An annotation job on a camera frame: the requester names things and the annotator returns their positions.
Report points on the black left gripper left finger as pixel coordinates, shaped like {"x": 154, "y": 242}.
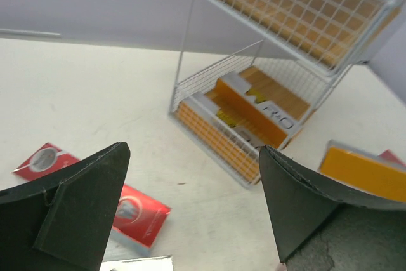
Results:
{"x": 43, "y": 228}

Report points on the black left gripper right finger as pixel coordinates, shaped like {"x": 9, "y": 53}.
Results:
{"x": 321, "y": 224}

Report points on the orange toothpaste box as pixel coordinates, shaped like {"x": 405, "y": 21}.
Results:
{"x": 363, "y": 171}
{"x": 269, "y": 120}
{"x": 224, "y": 132}

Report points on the red toothpaste box left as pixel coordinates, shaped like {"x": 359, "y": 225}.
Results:
{"x": 136, "y": 218}

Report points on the red toothpaste box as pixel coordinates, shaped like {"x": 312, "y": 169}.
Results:
{"x": 136, "y": 218}
{"x": 389, "y": 156}

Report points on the red toothpaste box right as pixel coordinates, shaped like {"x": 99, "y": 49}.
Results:
{"x": 389, "y": 156}

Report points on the silver blue toothpaste box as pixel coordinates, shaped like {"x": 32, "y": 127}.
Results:
{"x": 158, "y": 263}

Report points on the white wire wooden shelf rack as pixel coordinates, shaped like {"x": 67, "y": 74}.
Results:
{"x": 305, "y": 48}

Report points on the aluminium frame rail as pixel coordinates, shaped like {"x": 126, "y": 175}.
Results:
{"x": 28, "y": 33}

